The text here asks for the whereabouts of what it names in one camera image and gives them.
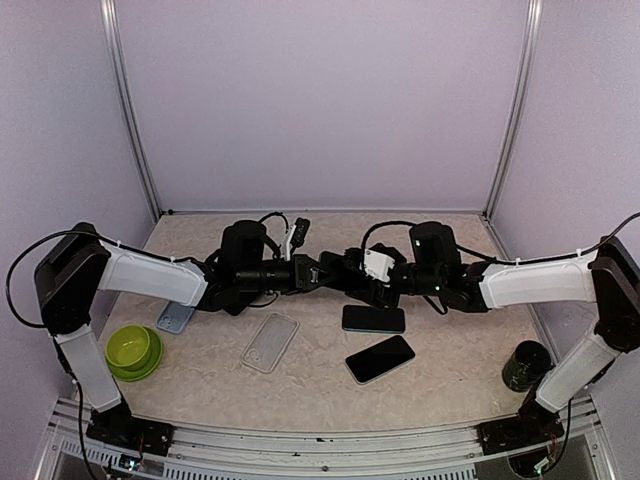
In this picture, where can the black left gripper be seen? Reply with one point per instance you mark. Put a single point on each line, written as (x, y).
(302, 273)

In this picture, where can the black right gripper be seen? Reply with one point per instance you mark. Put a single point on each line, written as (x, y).
(382, 297)

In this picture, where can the clear phone case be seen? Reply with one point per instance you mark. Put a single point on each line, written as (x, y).
(269, 343)

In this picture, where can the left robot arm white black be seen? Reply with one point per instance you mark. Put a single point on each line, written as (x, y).
(83, 262)

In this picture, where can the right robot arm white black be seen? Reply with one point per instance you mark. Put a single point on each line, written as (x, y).
(605, 275)

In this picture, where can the black phone middle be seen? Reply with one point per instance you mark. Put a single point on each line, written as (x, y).
(358, 318)

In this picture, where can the black phone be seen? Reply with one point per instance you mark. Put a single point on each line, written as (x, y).
(379, 359)
(358, 318)

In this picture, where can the black phone front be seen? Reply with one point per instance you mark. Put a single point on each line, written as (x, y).
(379, 359)

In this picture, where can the light blue phone case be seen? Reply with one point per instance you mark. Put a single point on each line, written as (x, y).
(174, 318)

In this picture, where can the green saucer plate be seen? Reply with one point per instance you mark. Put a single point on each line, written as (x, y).
(157, 352)

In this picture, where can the dark green cup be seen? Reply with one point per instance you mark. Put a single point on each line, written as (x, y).
(529, 362)

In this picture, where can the green bowl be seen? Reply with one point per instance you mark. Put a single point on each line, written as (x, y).
(129, 348)

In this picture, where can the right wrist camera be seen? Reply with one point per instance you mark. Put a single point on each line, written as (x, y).
(378, 265)

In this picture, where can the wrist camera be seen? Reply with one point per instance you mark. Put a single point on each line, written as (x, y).
(294, 237)
(378, 265)

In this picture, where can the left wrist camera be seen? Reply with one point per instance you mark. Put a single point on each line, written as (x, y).
(294, 237)

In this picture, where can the aluminium front rail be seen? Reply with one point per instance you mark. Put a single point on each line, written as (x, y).
(193, 451)

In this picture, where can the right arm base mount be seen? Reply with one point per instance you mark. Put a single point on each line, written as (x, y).
(531, 425)

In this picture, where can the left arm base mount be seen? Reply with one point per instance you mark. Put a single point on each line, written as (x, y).
(118, 427)

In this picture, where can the right aluminium frame post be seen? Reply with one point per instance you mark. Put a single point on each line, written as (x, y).
(517, 108)

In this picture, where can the aluminium frame post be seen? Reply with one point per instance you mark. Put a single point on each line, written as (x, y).
(116, 52)
(517, 108)

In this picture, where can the left aluminium frame post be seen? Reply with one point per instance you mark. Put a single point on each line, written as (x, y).
(116, 52)

